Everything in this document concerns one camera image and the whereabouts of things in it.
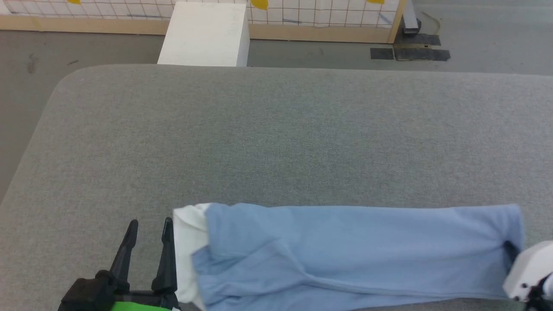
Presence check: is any grey metal stand foot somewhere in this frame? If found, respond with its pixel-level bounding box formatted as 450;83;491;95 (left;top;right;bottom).
403;0;422;36

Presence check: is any black floor mat under stand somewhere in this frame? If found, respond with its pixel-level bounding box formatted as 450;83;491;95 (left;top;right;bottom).
395;34;442;46

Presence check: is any long black floor tape strip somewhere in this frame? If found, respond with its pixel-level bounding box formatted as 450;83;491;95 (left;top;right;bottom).
394;47;451;61

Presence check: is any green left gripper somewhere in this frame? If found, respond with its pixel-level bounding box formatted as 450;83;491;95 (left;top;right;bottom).
110;217;181;311

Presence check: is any light blue and white garment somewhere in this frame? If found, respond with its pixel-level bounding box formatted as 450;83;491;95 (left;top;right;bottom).
173;203;525;311

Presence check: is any white rectangular box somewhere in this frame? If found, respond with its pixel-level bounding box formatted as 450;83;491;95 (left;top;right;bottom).
157;2;250;67

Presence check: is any thin yellowish floor cable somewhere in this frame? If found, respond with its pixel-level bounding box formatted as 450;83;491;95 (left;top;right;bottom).
421;11;442;35

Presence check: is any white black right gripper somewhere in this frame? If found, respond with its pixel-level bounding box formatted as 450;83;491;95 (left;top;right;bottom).
502;241;553;302

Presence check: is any wooden framed lemon grid fence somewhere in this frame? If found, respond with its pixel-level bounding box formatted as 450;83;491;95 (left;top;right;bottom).
0;0;407;44

